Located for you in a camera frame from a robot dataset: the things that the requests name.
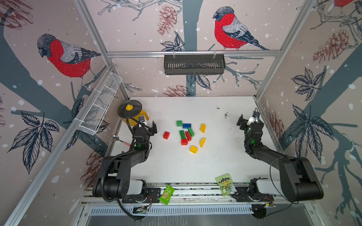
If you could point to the black hanging wire basket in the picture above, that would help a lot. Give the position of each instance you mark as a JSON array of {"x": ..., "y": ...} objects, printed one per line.
[{"x": 205, "y": 64}]

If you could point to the green long lego brick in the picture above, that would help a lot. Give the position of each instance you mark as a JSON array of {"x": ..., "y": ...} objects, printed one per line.
[
  {"x": 191, "y": 132},
  {"x": 182, "y": 134}
]

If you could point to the red square lego brick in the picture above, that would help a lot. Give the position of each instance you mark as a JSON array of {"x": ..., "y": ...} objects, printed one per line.
[
  {"x": 166, "y": 135},
  {"x": 184, "y": 142}
]

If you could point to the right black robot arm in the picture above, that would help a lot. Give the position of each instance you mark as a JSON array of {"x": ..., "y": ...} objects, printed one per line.
[{"x": 298, "y": 180}]

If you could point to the large green snack bag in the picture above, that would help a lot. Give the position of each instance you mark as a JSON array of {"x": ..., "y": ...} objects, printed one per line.
[{"x": 225, "y": 184}]

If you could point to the yellow curved lego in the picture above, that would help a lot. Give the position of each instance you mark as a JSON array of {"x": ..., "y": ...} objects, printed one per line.
[
  {"x": 202, "y": 142},
  {"x": 203, "y": 128}
]

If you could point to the yellow curved lego lower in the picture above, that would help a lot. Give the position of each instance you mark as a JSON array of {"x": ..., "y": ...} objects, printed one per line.
[{"x": 202, "y": 142}]

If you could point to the red long lego brick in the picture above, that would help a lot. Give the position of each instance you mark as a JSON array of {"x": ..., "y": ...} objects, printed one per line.
[{"x": 188, "y": 136}]

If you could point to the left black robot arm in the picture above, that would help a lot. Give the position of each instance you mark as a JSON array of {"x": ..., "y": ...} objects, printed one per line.
[{"x": 114, "y": 177}]

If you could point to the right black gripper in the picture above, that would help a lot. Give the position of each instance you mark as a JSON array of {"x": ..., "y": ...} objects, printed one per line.
[{"x": 241, "y": 120}]

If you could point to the yellow curved lego upper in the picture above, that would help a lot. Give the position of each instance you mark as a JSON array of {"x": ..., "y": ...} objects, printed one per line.
[{"x": 203, "y": 128}]

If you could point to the blue lego brick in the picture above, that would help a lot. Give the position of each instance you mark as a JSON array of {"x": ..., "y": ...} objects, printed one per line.
[{"x": 186, "y": 125}]

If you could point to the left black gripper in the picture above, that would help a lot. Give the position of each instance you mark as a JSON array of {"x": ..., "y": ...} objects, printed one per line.
[{"x": 151, "y": 131}]

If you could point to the white wire mesh basket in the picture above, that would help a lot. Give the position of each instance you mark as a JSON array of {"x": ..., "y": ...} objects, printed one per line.
[{"x": 91, "y": 123}]

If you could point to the yellow square lego brick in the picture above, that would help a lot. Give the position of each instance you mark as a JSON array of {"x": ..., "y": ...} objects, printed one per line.
[{"x": 194, "y": 149}]

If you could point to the yellow pot with black lid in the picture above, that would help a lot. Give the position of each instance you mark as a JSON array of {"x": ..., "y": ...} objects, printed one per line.
[{"x": 132, "y": 109}]

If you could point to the small green snack packet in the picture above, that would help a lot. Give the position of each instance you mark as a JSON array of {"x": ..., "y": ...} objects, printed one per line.
[{"x": 167, "y": 194}]

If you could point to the green square lego brick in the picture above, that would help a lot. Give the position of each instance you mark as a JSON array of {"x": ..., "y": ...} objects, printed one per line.
[{"x": 179, "y": 123}]

